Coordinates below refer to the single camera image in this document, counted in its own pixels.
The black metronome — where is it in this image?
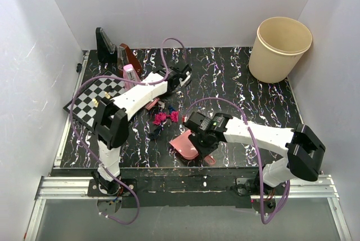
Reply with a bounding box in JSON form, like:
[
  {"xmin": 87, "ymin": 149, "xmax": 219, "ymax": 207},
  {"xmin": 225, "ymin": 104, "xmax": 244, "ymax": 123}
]
[{"xmin": 96, "ymin": 27, "xmax": 118, "ymax": 64}]

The blue paper scrap centre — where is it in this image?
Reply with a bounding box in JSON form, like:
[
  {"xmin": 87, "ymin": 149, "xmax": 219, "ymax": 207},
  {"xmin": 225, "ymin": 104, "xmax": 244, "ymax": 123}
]
[{"xmin": 168, "ymin": 105, "xmax": 177, "ymax": 114}]

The black paper scrap small left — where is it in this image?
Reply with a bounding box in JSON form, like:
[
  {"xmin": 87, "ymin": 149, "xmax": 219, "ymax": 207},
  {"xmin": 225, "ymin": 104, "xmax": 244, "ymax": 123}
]
[{"xmin": 148, "ymin": 126, "xmax": 163, "ymax": 141}]

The black white chessboard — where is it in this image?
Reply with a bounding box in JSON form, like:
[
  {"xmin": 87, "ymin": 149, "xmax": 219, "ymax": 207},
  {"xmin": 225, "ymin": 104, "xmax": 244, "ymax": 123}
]
[{"xmin": 73, "ymin": 78, "xmax": 125, "ymax": 132}]

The pink hand brush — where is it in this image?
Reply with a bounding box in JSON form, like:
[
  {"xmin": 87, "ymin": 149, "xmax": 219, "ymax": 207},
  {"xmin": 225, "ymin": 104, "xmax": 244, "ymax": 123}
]
[{"xmin": 145, "ymin": 97, "xmax": 160, "ymax": 110}]

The white chess pawn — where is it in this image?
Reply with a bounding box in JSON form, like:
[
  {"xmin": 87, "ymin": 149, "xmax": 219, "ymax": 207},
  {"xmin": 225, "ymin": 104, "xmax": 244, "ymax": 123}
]
[{"xmin": 92, "ymin": 98, "xmax": 99, "ymax": 108}]

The brown metronome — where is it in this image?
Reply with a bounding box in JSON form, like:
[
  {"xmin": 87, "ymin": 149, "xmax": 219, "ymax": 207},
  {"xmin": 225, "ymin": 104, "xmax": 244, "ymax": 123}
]
[{"xmin": 117, "ymin": 43, "xmax": 142, "ymax": 77}]

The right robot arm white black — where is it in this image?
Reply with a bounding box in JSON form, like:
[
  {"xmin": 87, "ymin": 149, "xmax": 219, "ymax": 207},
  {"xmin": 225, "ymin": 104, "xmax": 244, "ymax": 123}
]
[{"xmin": 183, "ymin": 112, "xmax": 326, "ymax": 195}]

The magenta paper scrap lower left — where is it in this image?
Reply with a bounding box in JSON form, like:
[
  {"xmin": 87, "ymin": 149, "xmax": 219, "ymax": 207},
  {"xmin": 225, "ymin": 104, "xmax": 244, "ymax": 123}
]
[{"xmin": 152, "ymin": 113, "xmax": 167, "ymax": 126}]

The magenta paper scrap upper left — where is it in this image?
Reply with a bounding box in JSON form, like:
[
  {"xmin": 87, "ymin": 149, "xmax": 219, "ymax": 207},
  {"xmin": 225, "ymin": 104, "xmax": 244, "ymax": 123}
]
[{"xmin": 170, "ymin": 111, "xmax": 179, "ymax": 123}]

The pink plastic dustpan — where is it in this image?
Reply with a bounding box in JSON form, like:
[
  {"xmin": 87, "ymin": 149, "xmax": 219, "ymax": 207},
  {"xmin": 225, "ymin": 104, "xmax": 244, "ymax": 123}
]
[{"xmin": 169, "ymin": 130, "xmax": 200, "ymax": 160}]

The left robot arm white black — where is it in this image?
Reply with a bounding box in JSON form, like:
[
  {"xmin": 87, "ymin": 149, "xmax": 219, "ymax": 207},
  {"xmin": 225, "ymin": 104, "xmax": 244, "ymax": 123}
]
[{"xmin": 93, "ymin": 65, "xmax": 192, "ymax": 196}]

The magenta paper scrap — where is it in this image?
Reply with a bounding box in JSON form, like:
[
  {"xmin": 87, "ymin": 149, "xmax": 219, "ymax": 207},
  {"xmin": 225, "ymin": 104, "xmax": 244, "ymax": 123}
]
[
  {"xmin": 170, "ymin": 111, "xmax": 179, "ymax": 123},
  {"xmin": 152, "ymin": 113, "xmax": 167, "ymax": 126}
]

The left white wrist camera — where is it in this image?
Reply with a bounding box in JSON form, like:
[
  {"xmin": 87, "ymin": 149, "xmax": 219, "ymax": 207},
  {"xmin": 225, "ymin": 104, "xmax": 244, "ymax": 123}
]
[{"xmin": 179, "ymin": 72, "xmax": 191, "ymax": 87}]

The beige plastic bucket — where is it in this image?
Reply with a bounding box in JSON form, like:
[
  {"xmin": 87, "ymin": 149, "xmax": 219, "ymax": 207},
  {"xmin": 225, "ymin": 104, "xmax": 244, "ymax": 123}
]
[{"xmin": 249, "ymin": 17, "xmax": 313, "ymax": 83}]

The pink metronome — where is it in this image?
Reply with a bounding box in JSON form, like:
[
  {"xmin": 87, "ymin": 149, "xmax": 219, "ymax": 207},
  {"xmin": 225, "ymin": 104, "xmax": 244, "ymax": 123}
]
[{"xmin": 123, "ymin": 64, "xmax": 141, "ymax": 91}]

